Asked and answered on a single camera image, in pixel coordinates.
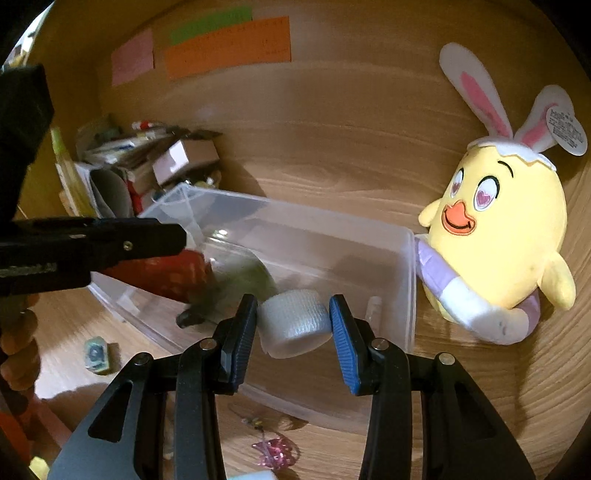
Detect red cardboard box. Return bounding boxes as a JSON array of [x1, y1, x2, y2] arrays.
[[99, 249, 213, 304]]

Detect red and white carton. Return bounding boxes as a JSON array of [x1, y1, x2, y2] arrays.
[[124, 178, 146, 215]]

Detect white bandage roll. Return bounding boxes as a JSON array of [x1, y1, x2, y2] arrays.
[[256, 290, 333, 360]]

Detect yellow chick plush toy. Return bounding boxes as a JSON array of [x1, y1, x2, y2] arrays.
[[416, 42, 587, 344]]

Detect green sticky note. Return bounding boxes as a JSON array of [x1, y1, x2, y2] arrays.
[[168, 7, 254, 45]]

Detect small clear packet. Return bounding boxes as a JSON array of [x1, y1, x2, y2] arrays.
[[84, 338, 112, 376]]

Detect orange sticky note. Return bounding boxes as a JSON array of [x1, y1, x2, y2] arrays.
[[164, 16, 291, 80]]

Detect pink sticky note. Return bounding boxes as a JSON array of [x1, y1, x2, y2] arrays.
[[111, 28, 154, 87]]

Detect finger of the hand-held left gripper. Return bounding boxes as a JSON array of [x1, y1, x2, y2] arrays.
[[0, 217, 188, 296]]

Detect person's orange clothing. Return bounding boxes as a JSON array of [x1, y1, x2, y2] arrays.
[[0, 401, 61, 467]]

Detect dark green bottle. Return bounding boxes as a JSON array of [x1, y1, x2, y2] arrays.
[[178, 258, 278, 328]]

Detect pink charm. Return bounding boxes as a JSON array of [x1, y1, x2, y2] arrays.
[[252, 438, 297, 470]]

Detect yellow-green plastic bottle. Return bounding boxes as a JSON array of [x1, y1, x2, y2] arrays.
[[50, 127, 95, 217]]

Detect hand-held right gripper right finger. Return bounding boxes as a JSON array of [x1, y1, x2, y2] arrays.
[[329, 294, 536, 480]]

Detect folded white papers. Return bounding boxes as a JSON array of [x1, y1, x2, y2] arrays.
[[74, 117, 155, 219]]

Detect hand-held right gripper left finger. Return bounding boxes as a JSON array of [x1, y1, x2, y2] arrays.
[[46, 293, 259, 480]]

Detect person's left hand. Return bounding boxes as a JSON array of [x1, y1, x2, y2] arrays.
[[0, 295, 41, 393]]

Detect clear plastic storage bin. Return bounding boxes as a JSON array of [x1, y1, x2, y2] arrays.
[[90, 182, 416, 435]]

